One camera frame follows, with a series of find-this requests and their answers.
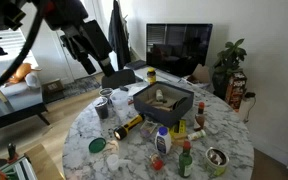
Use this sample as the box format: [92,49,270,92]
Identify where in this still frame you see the grey sofa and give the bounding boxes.
[0,58,51,134]

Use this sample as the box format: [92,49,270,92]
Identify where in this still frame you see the orange stuffed toy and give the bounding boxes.
[2,62,42,84]

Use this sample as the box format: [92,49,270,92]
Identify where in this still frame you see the yellow packet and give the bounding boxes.
[168,119,187,139]

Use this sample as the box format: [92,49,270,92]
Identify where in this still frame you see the small white bottle green cap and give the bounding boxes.
[187,129,207,142]

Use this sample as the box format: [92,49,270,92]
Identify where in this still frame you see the white bottle blue cap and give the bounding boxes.
[154,126,172,155]

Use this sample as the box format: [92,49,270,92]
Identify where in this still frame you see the green potted plant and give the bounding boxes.
[212,38,248,99]

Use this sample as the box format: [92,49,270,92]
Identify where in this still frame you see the grey patterned rug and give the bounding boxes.
[62,75,102,99]

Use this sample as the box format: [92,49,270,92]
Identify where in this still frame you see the dark blue cardboard box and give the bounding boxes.
[132,81,195,128]

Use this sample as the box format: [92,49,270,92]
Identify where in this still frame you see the purple packet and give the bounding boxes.
[139,119,158,139]

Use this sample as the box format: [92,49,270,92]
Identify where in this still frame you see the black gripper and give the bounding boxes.
[59,19,116,78]

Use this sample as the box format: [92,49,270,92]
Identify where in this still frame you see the green plastic lid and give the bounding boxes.
[88,137,107,154]

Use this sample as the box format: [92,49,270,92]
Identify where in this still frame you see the metal cup with coffee beans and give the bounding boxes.
[93,96,110,120]

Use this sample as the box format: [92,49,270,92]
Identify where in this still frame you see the white appliance with cable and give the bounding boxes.
[238,91,257,123]

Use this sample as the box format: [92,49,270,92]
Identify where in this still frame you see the dark laptop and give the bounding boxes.
[125,59,147,71]

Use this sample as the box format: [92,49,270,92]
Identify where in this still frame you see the black and yellow torch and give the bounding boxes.
[113,113,146,141]

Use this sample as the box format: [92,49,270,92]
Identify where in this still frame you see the black oval case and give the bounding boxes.
[171,96,189,112]

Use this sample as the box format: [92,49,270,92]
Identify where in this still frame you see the dark hanging jacket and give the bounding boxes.
[107,0,132,71]

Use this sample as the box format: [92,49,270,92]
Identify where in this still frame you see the green and white rack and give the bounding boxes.
[0,154,38,180]

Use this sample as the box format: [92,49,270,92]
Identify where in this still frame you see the yellow lid vitamin bottle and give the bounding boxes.
[146,67,157,85]

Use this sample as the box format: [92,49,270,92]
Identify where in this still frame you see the open tin can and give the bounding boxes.
[204,146,230,178]

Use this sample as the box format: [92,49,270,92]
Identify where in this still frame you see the small cardboard box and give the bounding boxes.
[41,78,65,95]

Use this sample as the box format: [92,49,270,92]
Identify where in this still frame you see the black flat television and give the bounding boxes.
[145,23,214,78]

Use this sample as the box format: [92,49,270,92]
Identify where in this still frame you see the white television stand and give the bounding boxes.
[123,64,215,91]

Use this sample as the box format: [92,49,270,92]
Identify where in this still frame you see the small clear plastic cup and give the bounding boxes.
[105,153,121,172]

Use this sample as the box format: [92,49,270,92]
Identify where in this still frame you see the green glass bottle red cap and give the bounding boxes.
[178,140,194,179]

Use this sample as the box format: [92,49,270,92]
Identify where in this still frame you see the open brown cardboard box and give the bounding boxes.
[186,63,212,84]

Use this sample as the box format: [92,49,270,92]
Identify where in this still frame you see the wooden blocks inside box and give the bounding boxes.
[145,98,173,113]

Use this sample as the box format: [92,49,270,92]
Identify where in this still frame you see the red Jenga box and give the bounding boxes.
[224,71,248,113]

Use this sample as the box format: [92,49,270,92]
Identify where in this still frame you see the hot sauce bottle red cap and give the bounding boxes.
[193,101,206,132]

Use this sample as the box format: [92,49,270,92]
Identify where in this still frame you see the small jar red lid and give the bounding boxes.
[149,153,165,172]

